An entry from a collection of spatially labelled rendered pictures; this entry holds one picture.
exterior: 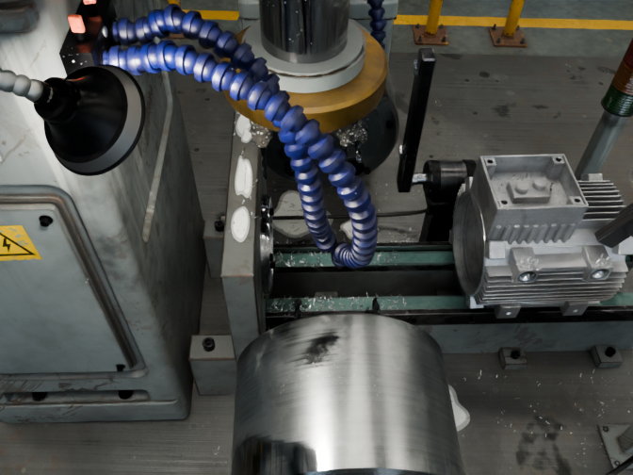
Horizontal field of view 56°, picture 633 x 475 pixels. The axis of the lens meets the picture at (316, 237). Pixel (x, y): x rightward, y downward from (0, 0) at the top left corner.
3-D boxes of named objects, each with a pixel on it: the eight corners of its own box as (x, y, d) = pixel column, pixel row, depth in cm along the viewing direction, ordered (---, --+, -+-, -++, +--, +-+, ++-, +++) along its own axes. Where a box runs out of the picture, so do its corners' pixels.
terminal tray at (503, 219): (484, 246, 81) (497, 211, 76) (467, 189, 88) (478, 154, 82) (570, 243, 82) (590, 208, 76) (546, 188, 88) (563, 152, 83)
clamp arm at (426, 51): (394, 193, 98) (417, 59, 78) (392, 180, 100) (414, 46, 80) (415, 193, 98) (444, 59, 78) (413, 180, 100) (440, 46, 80)
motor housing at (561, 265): (467, 331, 90) (499, 253, 76) (443, 235, 102) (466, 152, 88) (595, 325, 91) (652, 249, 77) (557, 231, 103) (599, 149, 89)
